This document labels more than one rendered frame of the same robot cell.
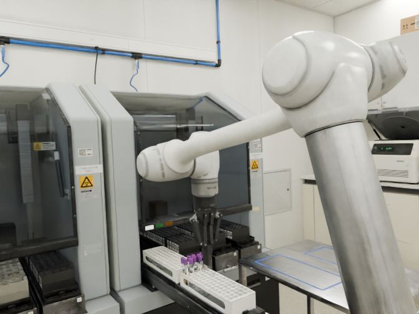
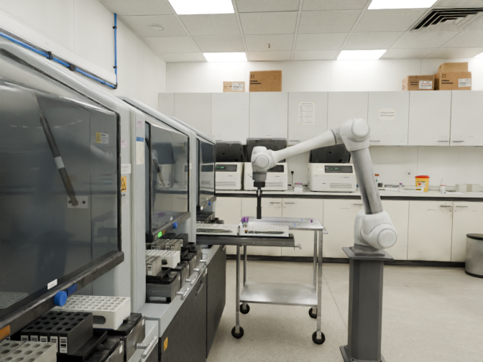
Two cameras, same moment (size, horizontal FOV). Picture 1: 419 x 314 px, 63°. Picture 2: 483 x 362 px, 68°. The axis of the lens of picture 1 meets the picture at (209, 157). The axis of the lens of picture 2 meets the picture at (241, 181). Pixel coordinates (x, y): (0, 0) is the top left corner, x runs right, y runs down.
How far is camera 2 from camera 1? 178 cm
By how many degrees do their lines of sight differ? 50
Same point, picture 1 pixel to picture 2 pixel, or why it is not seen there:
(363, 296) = (374, 196)
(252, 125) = (307, 145)
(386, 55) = not seen: hidden behind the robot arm
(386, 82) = not seen: hidden behind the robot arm
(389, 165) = (223, 179)
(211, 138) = (294, 149)
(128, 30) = (64, 40)
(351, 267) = (371, 188)
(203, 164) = not seen: hidden behind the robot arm
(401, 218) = (230, 213)
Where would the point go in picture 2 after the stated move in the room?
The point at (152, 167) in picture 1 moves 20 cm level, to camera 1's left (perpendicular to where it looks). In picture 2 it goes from (270, 162) to (247, 162)
